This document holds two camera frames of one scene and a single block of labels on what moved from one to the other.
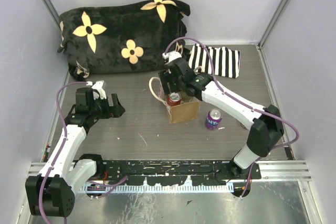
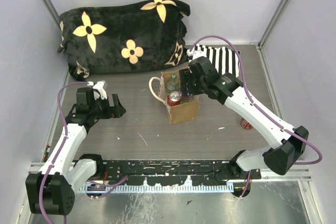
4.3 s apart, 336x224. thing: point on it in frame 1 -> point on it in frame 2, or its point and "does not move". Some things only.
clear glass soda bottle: x=186 y=98 does not move
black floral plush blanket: x=134 y=37 does not move
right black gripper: x=166 y=76 -> x=184 y=78
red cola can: x=174 y=98 does not move
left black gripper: x=115 y=111 does not move
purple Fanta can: x=212 y=120 -> x=184 y=95
